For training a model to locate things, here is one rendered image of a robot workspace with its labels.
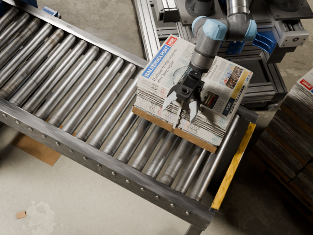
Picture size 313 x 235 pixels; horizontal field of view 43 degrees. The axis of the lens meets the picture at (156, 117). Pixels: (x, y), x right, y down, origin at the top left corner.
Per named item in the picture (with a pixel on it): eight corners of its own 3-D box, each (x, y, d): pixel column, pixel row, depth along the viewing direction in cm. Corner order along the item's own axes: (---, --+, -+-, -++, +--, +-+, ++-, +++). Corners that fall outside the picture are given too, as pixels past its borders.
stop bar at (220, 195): (255, 127, 171) (257, 124, 170) (217, 213, 150) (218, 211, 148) (248, 123, 172) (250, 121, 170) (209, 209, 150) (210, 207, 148)
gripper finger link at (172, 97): (166, 107, 148) (185, 92, 143) (162, 112, 142) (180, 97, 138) (161, 100, 148) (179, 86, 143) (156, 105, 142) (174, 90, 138)
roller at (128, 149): (177, 86, 181) (170, 78, 179) (126, 169, 157) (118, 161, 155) (171, 88, 184) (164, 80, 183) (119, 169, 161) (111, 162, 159)
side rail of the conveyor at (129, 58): (251, 127, 185) (259, 113, 175) (247, 135, 183) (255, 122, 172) (13, 11, 206) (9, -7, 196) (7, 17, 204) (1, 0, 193)
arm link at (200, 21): (219, 36, 147) (227, 45, 138) (189, 35, 146) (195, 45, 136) (221, 15, 143) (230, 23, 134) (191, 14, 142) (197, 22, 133)
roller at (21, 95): (78, 42, 191) (78, 35, 187) (17, 113, 168) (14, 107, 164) (70, 38, 192) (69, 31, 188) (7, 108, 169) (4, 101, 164)
